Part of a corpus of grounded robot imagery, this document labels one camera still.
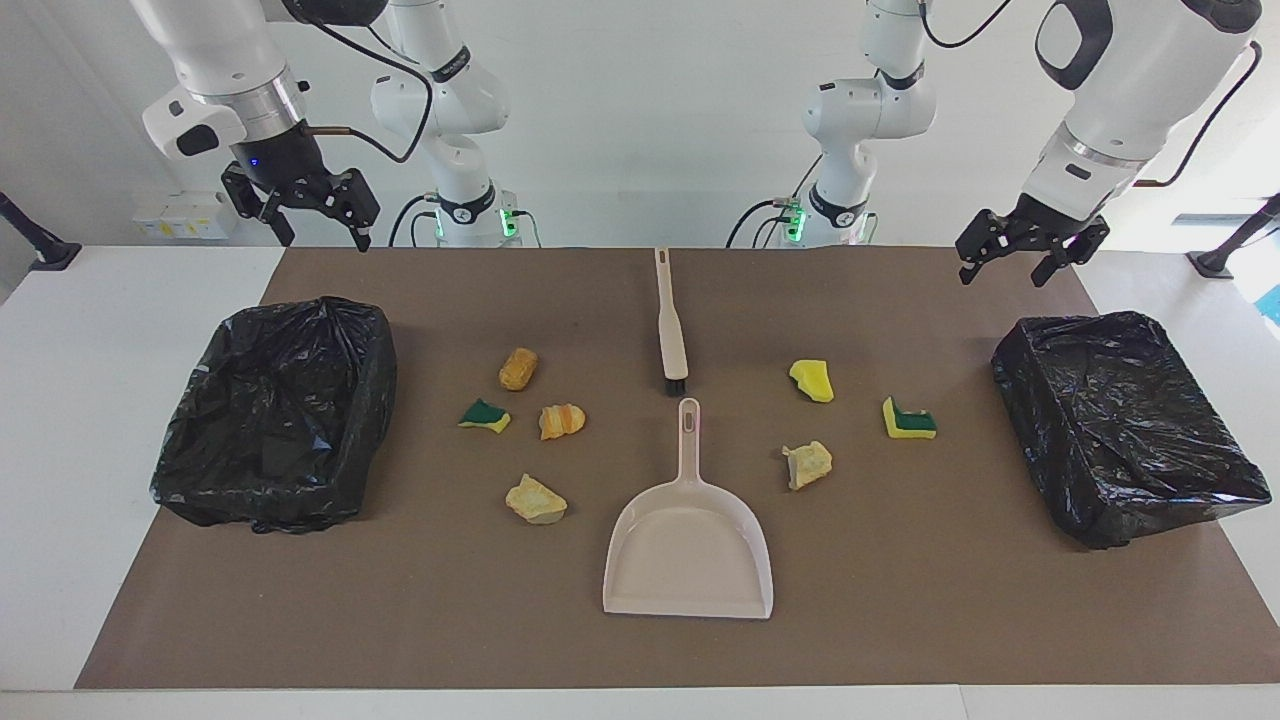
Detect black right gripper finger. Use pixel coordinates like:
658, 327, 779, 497
318, 170, 381, 251
222, 165, 297, 248

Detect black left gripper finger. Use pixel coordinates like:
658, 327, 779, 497
1032, 222, 1111, 289
955, 210, 1016, 284

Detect notched yellow green sponge piece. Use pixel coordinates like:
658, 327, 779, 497
882, 396, 939, 441

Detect plain yellow sponge piece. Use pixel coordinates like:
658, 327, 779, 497
789, 359, 835, 404

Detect small green yellow sponge piece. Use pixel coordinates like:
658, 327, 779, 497
459, 398, 512, 435

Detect pale yellow grey torn scrap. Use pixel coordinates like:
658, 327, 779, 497
782, 441, 833, 491

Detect beige hand brush black bristles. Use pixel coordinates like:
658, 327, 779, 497
655, 247, 689, 396

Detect pale yellow chunky scrap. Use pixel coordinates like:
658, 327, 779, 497
505, 474, 568, 526

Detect beige plastic dustpan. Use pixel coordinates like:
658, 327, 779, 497
602, 397, 775, 620

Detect trash bin with black bag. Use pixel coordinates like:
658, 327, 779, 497
992, 311, 1273, 550
150, 296, 398, 534

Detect black stand foot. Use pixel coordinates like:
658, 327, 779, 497
1187, 195, 1280, 279
0, 192, 82, 271

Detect brown table mat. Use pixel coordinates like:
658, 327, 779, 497
75, 247, 1280, 689

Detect black right base cable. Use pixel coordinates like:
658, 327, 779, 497
388, 193, 541, 248

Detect black base cable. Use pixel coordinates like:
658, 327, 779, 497
725, 150, 826, 248
388, 193, 541, 248

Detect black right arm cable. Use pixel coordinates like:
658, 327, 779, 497
285, 5, 437, 166

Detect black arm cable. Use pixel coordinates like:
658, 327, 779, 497
918, 0, 1263, 189
285, 5, 437, 166

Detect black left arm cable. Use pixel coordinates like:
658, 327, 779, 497
918, 0, 1263, 189

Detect black left base cable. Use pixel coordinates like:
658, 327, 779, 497
725, 150, 826, 248

